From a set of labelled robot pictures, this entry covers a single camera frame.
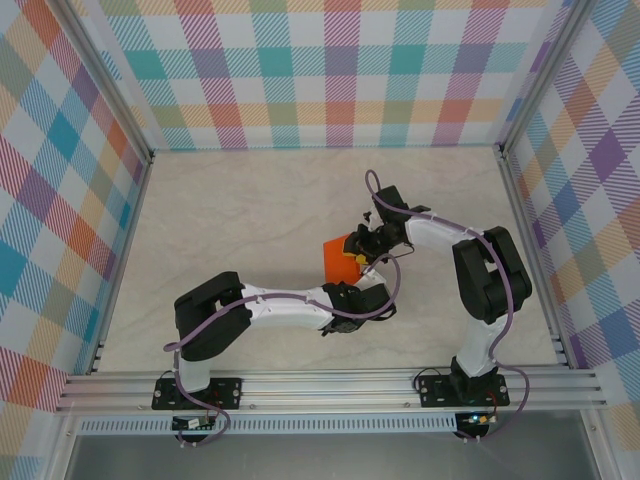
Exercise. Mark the grey metal panel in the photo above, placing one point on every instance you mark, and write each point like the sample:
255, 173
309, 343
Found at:
325, 457

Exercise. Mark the small circuit board green light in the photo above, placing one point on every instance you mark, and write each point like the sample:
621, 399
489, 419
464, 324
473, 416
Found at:
477, 419

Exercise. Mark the aluminium side rail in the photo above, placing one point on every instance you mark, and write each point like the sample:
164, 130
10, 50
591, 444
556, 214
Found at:
122, 260
532, 260

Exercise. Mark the orange paper sheet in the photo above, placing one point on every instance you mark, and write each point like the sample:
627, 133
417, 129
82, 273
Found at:
340, 265

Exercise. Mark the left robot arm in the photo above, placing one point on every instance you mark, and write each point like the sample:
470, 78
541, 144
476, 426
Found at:
280, 310

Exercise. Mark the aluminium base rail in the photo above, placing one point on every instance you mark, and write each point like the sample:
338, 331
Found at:
325, 387

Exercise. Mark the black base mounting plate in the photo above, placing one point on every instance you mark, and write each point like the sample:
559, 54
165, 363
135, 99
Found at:
435, 392
227, 392

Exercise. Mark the aluminium frame post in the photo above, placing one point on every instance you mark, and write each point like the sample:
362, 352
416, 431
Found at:
110, 80
542, 75

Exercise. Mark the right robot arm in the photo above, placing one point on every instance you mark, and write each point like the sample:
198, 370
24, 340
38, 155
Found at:
492, 285

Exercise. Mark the small black circuit board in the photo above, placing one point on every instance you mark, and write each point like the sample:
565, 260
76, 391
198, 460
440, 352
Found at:
192, 424

